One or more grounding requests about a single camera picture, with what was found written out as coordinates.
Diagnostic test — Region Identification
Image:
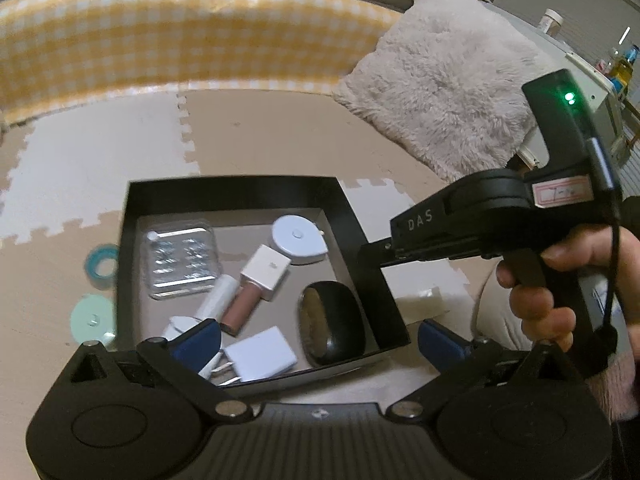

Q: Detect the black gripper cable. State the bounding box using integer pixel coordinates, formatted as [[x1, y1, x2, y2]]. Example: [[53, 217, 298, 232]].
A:
[[585, 135, 623, 361]]

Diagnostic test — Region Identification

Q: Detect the white furniture piece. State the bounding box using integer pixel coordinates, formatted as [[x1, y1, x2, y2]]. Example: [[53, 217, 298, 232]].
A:
[[480, 0, 640, 171]]

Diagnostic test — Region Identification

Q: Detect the white round tape measure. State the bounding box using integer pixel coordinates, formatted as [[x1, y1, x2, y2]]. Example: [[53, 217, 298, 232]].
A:
[[271, 215, 329, 266]]

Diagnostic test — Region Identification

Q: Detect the white capped jar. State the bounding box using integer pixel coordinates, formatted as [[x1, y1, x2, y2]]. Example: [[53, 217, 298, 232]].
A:
[[539, 8, 565, 37]]

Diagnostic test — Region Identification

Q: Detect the person's right forearm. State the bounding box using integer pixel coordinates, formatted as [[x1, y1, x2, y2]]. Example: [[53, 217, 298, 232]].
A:
[[585, 355, 640, 423]]

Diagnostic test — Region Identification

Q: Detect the black cardboard box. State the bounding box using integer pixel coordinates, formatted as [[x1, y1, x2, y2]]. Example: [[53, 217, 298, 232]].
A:
[[115, 176, 413, 391]]

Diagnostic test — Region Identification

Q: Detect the pink lip gloss tube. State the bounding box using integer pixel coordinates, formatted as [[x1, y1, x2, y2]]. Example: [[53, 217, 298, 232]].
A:
[[239, 244, 292, 304]]

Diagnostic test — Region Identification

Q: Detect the black oval case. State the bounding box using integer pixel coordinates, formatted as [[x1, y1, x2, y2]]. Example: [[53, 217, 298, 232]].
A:
[[297, 280, 368, 367]]

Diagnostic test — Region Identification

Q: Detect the person's right hand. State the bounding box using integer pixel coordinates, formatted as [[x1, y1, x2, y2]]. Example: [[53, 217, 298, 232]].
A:
[[495, 225, 618, 356]]

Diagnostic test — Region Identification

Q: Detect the small clear bottle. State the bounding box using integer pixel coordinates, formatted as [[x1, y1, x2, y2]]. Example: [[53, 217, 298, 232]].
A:
[[597, 49, 620, 78]]

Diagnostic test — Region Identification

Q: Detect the white watch link tool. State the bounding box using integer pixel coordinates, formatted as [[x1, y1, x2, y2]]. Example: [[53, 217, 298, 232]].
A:
[[159, 274, 240, 381]]

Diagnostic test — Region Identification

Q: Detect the white plug adapter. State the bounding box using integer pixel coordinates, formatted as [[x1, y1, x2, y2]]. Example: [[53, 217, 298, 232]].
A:
[[209, 326, 299, 387]]

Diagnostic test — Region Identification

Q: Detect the mint round disc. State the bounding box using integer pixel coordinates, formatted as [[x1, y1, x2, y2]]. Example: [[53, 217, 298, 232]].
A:
[[70, 294, 119, 347]]

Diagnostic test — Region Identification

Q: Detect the brown cosmetic tube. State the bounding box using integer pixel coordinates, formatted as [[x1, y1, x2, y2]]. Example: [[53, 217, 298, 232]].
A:
[[220, 279, 262, 337]]

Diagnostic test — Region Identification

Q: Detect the bottle with blue cap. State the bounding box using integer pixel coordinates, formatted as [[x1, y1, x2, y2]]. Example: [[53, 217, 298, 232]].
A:
[[617, 42, 640, 93]]

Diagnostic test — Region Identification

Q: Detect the clear plastic case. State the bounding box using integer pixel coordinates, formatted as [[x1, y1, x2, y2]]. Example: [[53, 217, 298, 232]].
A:
[[144, 224, 222, 302]]

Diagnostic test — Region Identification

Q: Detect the fluffy cream cushion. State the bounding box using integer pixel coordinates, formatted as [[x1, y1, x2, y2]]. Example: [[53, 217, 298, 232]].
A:
[[332, 0, 558, 184]]

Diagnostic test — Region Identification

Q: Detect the teal tape ring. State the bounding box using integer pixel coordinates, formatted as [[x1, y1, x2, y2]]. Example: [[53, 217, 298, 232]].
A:
[[83, 245, 121, 292]]

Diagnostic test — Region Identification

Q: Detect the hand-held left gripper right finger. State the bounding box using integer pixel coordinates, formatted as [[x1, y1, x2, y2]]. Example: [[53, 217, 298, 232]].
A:
[[384, 319, 583, 422]]

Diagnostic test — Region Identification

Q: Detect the yellow checkered bumper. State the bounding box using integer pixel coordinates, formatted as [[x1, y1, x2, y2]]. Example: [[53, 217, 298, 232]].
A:
[[0, 0, 406, 128]]

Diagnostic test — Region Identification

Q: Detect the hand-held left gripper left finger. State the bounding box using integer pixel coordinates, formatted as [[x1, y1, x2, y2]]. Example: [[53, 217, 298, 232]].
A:
[[60, 320, 254, 423]]

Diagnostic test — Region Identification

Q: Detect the cream smooth cushion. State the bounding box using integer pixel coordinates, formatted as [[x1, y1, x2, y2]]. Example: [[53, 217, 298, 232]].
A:
[[472, 260, 531, 351]]

